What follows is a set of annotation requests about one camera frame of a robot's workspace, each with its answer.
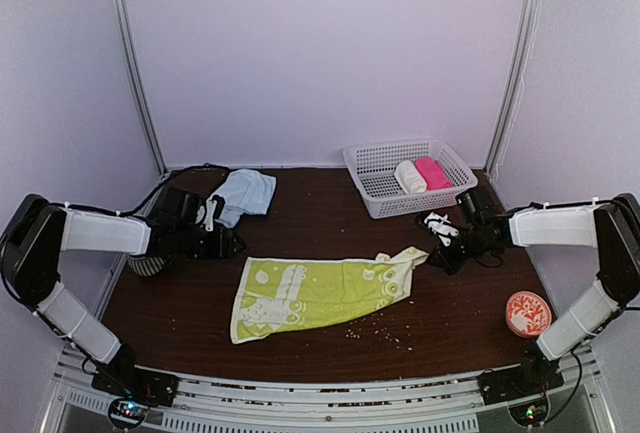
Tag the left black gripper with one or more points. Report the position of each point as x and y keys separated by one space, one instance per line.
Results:
x=223 y=246

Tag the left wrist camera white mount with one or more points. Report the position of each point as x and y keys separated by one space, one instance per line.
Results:
x=209 y=211

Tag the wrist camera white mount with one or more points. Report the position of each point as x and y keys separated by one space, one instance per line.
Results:
x=209 y=211
x=439 y=226

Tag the light blue towel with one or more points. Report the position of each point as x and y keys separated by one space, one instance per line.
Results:
x=246 y=192

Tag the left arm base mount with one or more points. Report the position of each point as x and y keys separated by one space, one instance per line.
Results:
x=135 y=383

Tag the striped ceramic mug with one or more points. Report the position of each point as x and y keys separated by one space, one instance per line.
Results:
x=146 y=266

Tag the left aluminium frame post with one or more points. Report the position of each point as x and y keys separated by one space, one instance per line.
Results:
x=136 y=85

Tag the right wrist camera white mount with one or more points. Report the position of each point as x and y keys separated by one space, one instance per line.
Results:
x=439 y=226

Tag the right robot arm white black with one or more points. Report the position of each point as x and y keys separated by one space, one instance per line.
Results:
x=607 y=230

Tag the white plastic basket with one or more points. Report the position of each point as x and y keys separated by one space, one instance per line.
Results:
x=372 y=167

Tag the red patterned bowl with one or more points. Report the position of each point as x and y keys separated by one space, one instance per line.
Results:
x=527 y=314

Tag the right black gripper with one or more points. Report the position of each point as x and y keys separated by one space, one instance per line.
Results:
x=450 y=265

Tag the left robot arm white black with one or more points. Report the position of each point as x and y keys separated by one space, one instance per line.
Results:
x=180 y=225

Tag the rolled white towel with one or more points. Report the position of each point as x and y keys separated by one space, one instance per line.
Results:
x=409 y=178

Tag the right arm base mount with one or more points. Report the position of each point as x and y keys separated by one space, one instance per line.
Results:
x=534 y=375

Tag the right aluminium frame post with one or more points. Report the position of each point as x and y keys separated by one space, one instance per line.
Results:
x=509 y=104

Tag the green patterned towel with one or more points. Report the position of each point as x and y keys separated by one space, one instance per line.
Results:
x=286 y=295

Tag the aluminium frame post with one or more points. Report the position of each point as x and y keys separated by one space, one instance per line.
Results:
x=136 y=85
x=509 y=104

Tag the rolled pink towel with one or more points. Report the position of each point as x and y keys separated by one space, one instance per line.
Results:
x=433 y=174

